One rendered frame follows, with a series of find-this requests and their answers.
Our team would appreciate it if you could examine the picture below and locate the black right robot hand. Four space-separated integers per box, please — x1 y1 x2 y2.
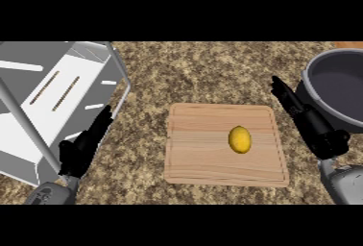
270 75 352 160

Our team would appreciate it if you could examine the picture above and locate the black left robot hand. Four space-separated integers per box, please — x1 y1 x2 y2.
56 104 115 179

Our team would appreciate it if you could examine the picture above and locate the grey metal pot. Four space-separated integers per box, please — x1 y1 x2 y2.
294 48 363 135

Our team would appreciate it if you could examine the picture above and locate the yellow lemon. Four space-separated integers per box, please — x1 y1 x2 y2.
228 125 253 155

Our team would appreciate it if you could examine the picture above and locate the wooden cutting board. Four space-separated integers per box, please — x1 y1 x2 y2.
164 102 291 188

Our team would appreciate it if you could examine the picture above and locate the white metal dish rack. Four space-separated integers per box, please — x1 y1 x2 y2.
0 40 132 188

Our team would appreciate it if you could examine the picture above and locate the orange wooden object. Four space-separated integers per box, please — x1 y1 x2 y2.
334 40 363 50

